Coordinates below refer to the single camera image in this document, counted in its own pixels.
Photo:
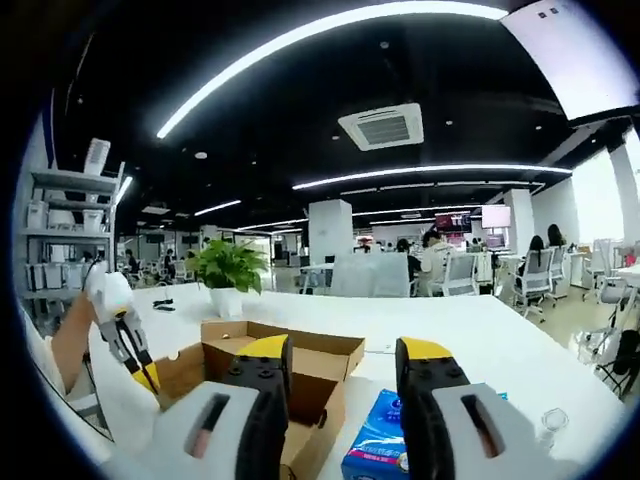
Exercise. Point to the brown cardboard shoe box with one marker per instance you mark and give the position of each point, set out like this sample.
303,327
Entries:
320,360

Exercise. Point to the ceiling air conditioner vent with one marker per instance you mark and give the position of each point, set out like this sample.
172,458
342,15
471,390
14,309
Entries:
382,127

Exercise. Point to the white office chair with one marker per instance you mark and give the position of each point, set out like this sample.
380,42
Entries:
542,285
461,275

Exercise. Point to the white desk partition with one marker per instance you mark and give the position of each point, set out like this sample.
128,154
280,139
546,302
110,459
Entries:
370,275

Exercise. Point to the blue tissue pack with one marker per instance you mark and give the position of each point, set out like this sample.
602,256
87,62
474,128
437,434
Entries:
375,440

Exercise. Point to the green plant in white pot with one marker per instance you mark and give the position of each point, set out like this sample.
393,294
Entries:
230,265

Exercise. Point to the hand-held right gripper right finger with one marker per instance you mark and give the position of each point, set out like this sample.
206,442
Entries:
450,435

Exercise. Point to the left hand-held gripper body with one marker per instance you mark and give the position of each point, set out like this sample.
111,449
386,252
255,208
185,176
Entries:
110,292

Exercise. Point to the ceiling light strip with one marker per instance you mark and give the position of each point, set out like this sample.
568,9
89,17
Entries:
300,45
430,172

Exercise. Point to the small red screen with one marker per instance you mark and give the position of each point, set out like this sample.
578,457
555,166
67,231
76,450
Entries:
452,222

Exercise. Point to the grey shelf rack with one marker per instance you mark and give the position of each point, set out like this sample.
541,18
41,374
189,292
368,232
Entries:
70,235

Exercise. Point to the small pink screen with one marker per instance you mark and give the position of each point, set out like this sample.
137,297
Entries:
496,216

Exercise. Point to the black small tool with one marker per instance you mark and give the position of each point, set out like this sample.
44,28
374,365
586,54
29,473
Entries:
164,305

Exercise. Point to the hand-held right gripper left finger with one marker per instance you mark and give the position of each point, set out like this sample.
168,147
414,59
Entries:
210,430

